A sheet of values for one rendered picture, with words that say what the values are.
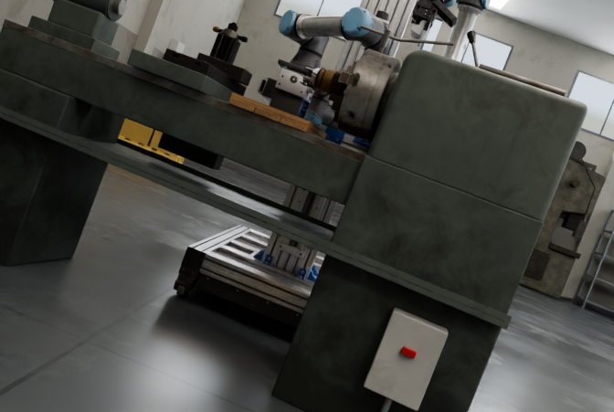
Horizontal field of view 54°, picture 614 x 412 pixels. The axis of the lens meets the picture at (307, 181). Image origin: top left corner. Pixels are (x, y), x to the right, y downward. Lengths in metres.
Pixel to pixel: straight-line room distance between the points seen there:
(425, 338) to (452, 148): 0.60
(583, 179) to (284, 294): 10.85
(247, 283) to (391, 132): 1.08
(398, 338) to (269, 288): 0.92
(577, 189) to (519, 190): 11.13
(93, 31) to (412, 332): 1.64
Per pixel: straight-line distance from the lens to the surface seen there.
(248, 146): 2.14
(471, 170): 1.99
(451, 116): 2.01
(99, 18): 2.58
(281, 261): 3.03
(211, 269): 2.76
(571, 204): 13.10
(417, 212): 1.99
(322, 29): 2.65
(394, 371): 1.98
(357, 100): 2.10
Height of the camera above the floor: 0.77
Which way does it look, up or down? 2 degrees down
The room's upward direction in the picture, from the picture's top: 21 degrees clockwise
